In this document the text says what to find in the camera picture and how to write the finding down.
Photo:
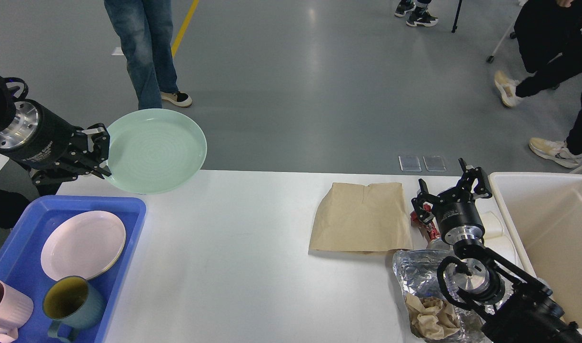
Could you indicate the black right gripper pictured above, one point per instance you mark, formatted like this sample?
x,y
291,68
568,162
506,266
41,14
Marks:
x,y
456,213

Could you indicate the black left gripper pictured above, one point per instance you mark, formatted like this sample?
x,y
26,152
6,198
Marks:
x,y
55,151

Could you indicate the green plate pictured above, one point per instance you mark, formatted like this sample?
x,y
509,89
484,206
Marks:
x,y
154,151

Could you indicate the dark teal mug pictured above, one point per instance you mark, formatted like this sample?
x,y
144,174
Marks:
x,y
73,305

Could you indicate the pink ribbed mug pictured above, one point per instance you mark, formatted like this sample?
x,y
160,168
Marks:
x,y
15,311

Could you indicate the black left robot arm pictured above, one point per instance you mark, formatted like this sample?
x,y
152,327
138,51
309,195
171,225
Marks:
x,y
14,89

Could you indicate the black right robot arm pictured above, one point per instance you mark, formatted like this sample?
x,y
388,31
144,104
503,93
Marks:
x,y
515,306

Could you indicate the red snack wrapper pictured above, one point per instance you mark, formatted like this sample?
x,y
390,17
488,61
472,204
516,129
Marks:
x,y
429,231

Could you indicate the right floor plate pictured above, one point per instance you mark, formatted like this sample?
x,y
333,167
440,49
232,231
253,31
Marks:
x,y
434,163

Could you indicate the floor plate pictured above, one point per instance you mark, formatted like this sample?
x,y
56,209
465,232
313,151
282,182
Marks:
x,y
410,163
434,163

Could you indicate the left floor plate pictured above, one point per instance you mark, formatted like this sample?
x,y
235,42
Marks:
x,y
410,163

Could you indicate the white foam container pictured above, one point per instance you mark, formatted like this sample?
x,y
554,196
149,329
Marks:
x,y
497,238

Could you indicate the crumpled aluminium foil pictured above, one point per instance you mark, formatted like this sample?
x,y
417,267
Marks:
x,y
416,273

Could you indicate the pink plate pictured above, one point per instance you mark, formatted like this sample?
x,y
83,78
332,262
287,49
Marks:
x,y
85,245

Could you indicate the brown paper bag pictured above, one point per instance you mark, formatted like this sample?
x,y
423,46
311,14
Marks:
x,y
362,218

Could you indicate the white plastic bin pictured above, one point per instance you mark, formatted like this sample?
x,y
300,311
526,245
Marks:
x,y
543,213

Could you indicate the blue plastic tray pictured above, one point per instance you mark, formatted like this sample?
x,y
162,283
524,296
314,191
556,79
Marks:
x,y
20,265

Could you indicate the crumpled brown napkin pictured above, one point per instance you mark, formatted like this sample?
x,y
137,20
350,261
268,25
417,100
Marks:
x,y
432,317

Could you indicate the person in blue jeans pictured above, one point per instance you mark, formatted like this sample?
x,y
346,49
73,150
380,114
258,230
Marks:
x,y
145,29

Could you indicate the black tripod leg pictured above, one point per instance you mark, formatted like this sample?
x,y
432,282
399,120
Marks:
x,y
457,15

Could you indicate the person with dark sneakers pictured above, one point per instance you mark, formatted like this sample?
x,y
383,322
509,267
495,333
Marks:
x,y
419,14

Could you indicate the chair with black jacket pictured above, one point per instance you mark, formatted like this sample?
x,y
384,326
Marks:
x,y
549,35

